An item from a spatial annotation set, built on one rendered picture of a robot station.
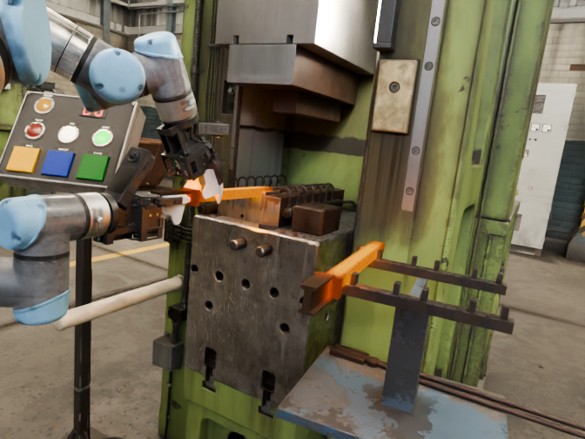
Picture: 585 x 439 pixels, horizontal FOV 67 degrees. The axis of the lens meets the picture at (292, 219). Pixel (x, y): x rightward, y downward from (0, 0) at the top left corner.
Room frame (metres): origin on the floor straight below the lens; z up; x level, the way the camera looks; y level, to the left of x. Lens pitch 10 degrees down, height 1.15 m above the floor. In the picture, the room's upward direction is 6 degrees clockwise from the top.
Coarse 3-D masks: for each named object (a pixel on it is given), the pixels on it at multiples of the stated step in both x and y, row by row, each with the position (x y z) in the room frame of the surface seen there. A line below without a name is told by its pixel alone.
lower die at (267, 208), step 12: (264, 192) 1.14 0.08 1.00; (276, 192) 1.19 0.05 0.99; (288, 192) 1.24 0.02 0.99; (300, 192) 1.27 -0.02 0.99; (312, 192) 1.30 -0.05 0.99; (324, 192) 1.34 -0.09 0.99; (336, 192) 1.43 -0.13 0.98; (228, 204) 1.19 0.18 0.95; (240, 204) 1.17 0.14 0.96; (252, 204) 1.16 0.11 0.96; (264, 204) 1.14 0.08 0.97; (276, 204) 1.12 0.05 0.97; (300, 204) 1.21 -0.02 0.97; (228, 216) 1.19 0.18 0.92; (252, 216) 1.15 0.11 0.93; (264, 216) 1.14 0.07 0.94; (276, 216) 1.12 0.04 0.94
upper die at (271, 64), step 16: (240, 48) 1.19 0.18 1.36; (256, 48) 1.17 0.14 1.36; (272, 48) 1.15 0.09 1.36; (288, 48) 1.13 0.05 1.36; (304, 48) 1.15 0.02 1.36; (240, 64) 1.19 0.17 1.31; (256, 64) 1.17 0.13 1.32; (272, 64) 1.14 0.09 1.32; (288, 64) 1.12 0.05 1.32; (304, 64) 1.16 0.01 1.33; (320, 64) 1.24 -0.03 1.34; (336, 64) 1.33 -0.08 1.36; (240, 80) 1.19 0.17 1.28; (256, 80) 1.17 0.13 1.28; (272, 80) 1.14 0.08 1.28; (288, 80) 1.12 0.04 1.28; (304, 80) 1.17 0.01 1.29; (320, 80) 1.25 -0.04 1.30; (336, 80) 1.34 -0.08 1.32; (352, 80) 1.44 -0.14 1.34; (320, 96) 1.32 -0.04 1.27; (336, 96) 1.35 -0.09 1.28; (352, 96) 1.45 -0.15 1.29
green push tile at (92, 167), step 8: (88, 160) 1.22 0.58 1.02; (96, 160) 1.22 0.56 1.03; (104, 160) 1.22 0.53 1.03; (80, 168) 1.21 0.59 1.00; (88, 168) 1.21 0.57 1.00; (96, 168) 1.21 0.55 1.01; (104, 168) 1.21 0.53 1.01; (80, 176) 1.20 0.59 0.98; (88, 176) 1.20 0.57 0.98; (96, 176) 1.20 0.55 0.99
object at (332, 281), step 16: (352, 256) 0.85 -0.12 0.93; (368, 256) 0.87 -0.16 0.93; (320, 272) 0.68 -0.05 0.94; (336, 272) 0.73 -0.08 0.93; (352, 272) 0.76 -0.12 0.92; (304, 288) 0.61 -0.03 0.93; (320, 288) 0.64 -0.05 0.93; (336, 288) 0.67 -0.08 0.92; (304, 304) 0.61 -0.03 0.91; (320, 304) 0.64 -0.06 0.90
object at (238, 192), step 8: (152, 192) 0.85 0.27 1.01; (160, 192) 0.84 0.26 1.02; (168, 192) 0.85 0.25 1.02; (176, 192) 0.87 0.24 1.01; (184, 192) 0.89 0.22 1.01; (192, 192) 0.91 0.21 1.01; (200, 192) 0.94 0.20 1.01; (224, 192) 1.01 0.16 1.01; (232, 192) 1.04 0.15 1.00; (240, 192) 1.06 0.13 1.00; (248, 192) 1.09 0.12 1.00; (256, 192) 1.12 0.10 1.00; (192, 200) 0.91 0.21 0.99; (200, 200) 0.94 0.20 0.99; (208, 200) 0.96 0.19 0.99
